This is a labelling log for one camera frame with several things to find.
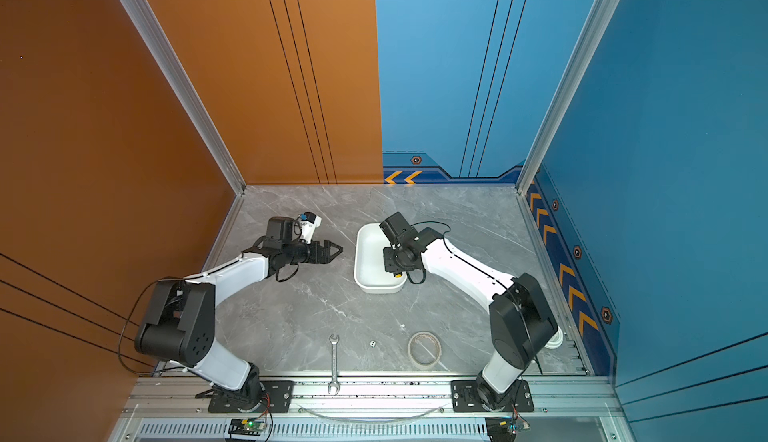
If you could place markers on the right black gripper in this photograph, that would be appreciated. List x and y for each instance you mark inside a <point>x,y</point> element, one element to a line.
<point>388,263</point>

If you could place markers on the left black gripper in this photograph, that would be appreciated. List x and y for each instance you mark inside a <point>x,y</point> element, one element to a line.
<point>326,258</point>

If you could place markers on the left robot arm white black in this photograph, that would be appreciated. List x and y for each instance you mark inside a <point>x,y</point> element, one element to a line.
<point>178,325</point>

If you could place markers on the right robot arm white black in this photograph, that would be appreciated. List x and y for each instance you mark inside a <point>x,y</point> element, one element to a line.
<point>522,322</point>

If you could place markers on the white plastic bin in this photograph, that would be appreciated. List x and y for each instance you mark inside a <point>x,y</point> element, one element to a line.
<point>369,270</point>

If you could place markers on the silver wrench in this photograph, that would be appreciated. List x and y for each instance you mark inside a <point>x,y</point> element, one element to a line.
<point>334,385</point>

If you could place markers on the clear tape roll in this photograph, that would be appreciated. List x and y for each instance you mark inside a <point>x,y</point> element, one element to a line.
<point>424,350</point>

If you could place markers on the left green circuit board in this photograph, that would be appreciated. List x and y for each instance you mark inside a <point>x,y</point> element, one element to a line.
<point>248,429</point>

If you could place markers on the green circuit board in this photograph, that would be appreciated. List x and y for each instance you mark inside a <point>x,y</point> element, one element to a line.
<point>248,429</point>
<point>501,430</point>

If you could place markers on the right green circuit board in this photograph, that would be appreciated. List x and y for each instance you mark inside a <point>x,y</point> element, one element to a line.
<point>501,430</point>

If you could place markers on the white vent grille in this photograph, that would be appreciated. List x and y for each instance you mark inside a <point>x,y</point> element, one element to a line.
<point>306,429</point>

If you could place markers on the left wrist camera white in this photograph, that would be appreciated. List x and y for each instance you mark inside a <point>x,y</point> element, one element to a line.
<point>308,223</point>

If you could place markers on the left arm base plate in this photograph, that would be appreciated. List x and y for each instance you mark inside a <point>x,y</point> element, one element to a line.
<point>274,396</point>

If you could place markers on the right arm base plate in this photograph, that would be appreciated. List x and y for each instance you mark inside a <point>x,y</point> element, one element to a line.
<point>473,396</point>

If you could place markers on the left aluminium corner post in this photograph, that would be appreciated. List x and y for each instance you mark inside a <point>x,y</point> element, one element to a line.
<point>149,28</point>

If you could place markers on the aluminium corner post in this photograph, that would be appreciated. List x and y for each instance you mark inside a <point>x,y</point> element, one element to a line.
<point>149,28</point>
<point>594,28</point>

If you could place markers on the aluminium front rail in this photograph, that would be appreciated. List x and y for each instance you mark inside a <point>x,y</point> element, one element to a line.
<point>385,396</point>

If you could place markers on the right aluminium corner post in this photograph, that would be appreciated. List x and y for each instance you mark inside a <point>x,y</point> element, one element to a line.
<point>594,28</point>

